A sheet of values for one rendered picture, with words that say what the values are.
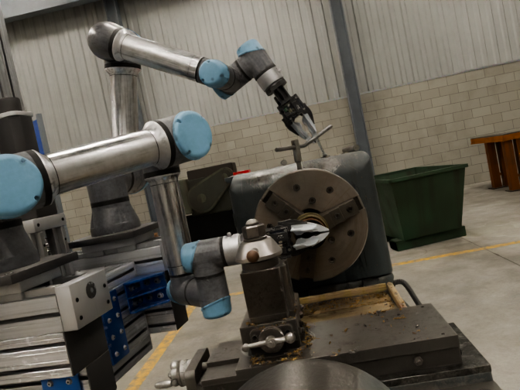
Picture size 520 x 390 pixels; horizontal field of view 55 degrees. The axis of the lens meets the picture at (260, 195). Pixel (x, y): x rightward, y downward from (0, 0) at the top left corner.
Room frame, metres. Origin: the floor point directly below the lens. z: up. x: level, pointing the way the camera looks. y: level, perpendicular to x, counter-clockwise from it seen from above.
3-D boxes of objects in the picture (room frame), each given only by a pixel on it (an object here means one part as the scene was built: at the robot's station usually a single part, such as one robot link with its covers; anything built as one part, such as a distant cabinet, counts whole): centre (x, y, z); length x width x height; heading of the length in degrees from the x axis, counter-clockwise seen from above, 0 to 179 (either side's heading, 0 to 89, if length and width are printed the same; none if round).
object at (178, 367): (0.84, 0.21, 0.95); 0.07 x 0.04 x 0.04; 84
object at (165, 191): (1.34, 0.24, 1.19); 0.12 x 0.11 x 0.49; 130
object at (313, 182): (1.42, -0.12, 1.08); 0.32 x 0.09 x 0.32; 84
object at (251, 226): (0.82, 0.02, 1.17); 0.04 x 0.04 x 0.03
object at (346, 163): (1.83, -0.15, 1.06); 0.59 x 0.48 x 0.39; 174
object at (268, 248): (0.82, 0.02, 1.13); 0.08 x 0.08 x 0.03
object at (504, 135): (9.34, -4.52, 0.50); 1.61 x 0.44 x 1.00; 175
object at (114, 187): (1.56, 0.46, 1.33); 0.13 x 0.12 x 0.14; 165
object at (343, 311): (1.17, -0.10, 0.89); 0.36 x 0.30 x 0.04; 84
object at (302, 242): (1.20, -0.10, 1.06); 0.09 x 0.06 x 0.03; 83
